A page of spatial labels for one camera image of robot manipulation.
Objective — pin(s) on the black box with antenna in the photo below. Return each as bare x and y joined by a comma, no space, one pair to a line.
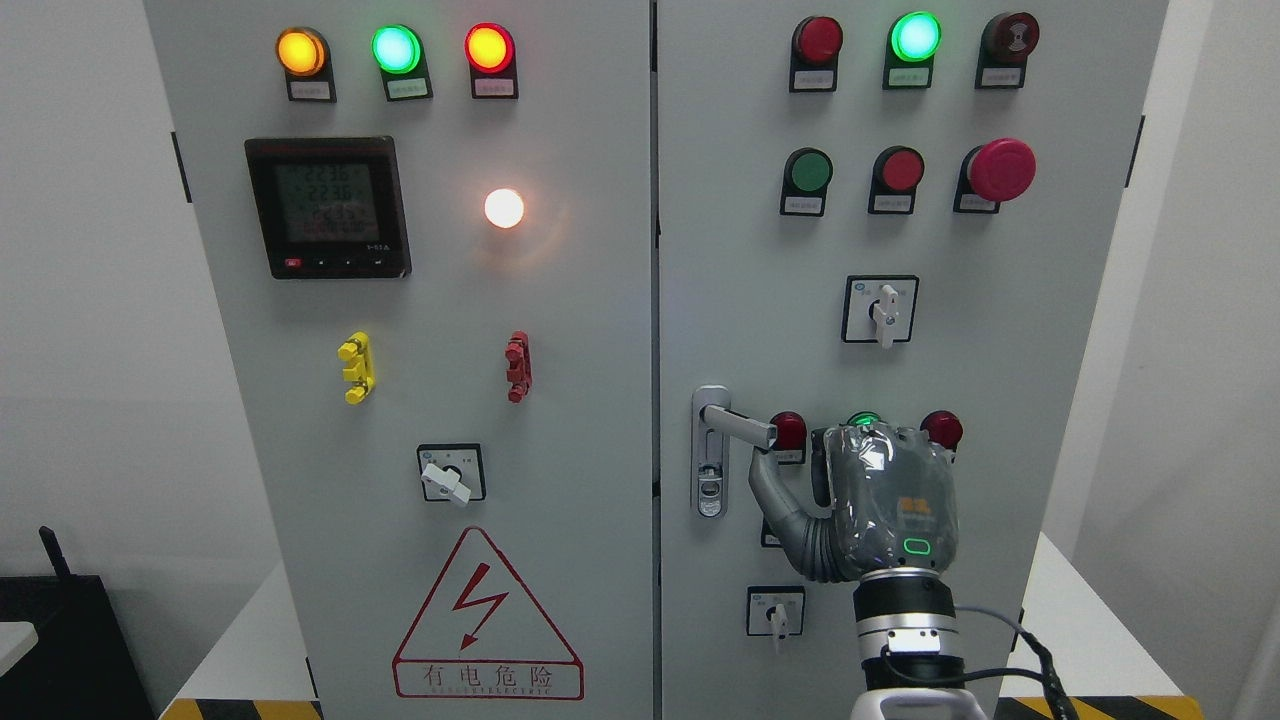
80,667

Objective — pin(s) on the black digital power meter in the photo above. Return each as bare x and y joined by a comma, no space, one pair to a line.
330,207

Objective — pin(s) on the white selector switch right door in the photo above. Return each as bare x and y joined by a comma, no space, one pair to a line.
879,309

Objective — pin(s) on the green indicator light left door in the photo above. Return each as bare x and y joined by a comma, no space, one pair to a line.
404,73

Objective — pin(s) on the green lit indicator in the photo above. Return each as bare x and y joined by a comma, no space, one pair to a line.
863,418
911,44

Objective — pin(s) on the red indicator light middle left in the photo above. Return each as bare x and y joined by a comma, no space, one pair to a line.
792,438

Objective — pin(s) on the white platform with hazard stripes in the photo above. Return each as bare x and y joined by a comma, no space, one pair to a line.
257,670

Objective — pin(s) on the grey right cabinet door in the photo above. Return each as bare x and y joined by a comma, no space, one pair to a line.
754,301

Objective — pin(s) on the red indicator light top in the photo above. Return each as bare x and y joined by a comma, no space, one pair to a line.
814,50

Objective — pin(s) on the white glowing indicator light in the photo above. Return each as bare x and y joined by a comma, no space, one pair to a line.
504,208

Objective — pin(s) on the green lit indicator middle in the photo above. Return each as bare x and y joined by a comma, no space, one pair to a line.
863,418

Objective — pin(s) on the white lever selector switch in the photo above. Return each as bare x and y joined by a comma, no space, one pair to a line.
452,473

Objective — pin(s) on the silver door handle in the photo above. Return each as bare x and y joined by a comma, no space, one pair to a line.
713,425

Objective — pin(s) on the green lit indicator top right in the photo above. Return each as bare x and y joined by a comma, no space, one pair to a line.
911,44

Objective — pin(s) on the dark red buzzer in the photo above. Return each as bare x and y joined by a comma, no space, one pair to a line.
1005,46

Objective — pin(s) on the green push button upper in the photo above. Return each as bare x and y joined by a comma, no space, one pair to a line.
806,176

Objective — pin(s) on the grey left cabinet door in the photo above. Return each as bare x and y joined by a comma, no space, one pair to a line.
569,470

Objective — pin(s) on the red indicator light middle right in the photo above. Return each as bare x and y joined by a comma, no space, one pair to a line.
944,428

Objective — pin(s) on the red lit indicator light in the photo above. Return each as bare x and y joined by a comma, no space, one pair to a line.
491,54

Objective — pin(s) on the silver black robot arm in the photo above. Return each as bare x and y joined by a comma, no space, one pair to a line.
907,634

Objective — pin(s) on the yellow indicator light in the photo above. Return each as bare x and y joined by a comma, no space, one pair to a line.
307,63

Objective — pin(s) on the red emergency stop mushroom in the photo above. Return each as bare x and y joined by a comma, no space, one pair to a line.
998,171

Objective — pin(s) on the small white selector switch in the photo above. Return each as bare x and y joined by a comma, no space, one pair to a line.
776,612

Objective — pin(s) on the red electric hazard sticker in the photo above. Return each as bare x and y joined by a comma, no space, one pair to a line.
482,635

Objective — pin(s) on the red push button upper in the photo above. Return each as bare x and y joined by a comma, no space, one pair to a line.
895,175

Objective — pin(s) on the grey cabinet door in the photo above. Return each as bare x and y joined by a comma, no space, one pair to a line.
754,301
569,470

